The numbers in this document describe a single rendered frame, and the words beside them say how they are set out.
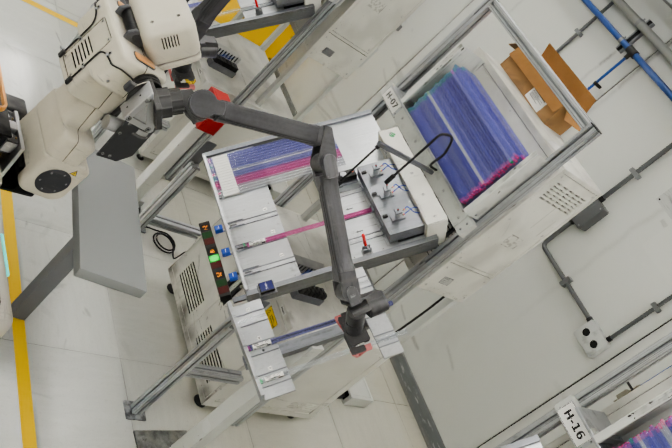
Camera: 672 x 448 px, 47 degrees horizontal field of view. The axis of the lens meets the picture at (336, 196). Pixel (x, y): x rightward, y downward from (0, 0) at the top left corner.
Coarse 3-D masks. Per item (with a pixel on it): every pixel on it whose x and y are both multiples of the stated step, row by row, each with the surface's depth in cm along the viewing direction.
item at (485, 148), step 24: (456, 72) 292; (432, 96) 296; (456, 96) 288; (480, 96) 284; (432, 120) 293; (456, 120) 285; (480, 120) 278; (504, 120) 283; (432, 144) 290; (456, 144) 282; (480, 144) 275; (504, 144) 268; (456, 168) 279; (480, 168) 272; (504, 168) 266; (456, 192) 276; (480, 192) 272
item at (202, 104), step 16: (192, 96) 206; (208, 96) 208; (192, 112) 207; (208, 112) 208; (224, 112) 209; (240, 112) 213; (256, 112) 215; (256, 128) 215; (272, 128) 216; (288, 128) 218; (304, 128) 220; (320, 128) 221; (320, 144) 221; (320, 160) 220; (336, 160) 222
